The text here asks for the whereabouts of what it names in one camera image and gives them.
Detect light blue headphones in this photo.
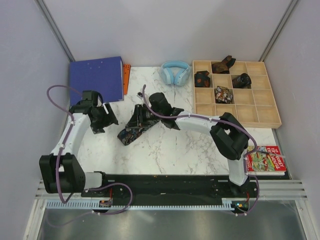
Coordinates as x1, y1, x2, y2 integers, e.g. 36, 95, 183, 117
160, 60, 191, 87

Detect brown patterned rolled tie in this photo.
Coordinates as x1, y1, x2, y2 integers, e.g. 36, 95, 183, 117
211, 55, 236, 74

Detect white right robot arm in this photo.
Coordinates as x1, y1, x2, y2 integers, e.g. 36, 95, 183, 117
125, 92, 255, 197

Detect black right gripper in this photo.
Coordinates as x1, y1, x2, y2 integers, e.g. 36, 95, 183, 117
125, 104, 163, 129

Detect red white patterned rolled tie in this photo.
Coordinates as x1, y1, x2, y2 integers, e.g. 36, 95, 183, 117
214, 86, 233, 104

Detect blue ring binder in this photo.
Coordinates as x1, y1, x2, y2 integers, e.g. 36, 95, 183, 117
69, 56, 124, 103

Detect navy floral necktie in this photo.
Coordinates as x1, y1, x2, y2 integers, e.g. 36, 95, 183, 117
117, 120, 159, 146

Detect white cable duct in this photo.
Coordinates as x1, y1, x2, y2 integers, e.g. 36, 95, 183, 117
45, 199, 249, 211

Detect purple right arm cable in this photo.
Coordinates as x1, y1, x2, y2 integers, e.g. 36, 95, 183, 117
136, 84, 261, 218

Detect wooden compartment tray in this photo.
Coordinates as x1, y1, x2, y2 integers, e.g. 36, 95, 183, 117
192, 60, 282, 129

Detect orange perforated plastic piece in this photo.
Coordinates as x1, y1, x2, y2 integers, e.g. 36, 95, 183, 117
123, 64, 131, 95

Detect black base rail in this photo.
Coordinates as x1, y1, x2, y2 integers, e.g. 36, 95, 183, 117
79, 174, 261, 207

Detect black glossy rolled tie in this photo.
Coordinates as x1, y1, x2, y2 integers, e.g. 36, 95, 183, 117
232, 73, 252, 89

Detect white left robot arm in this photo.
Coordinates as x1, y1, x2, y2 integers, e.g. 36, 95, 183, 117
39, 90, 119, 197

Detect red children's book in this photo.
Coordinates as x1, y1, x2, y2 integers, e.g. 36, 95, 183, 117
246, 145, 287, 176

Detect dark orange-dotted rolled tie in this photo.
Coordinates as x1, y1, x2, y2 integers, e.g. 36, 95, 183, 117
194, 70, 211, 88

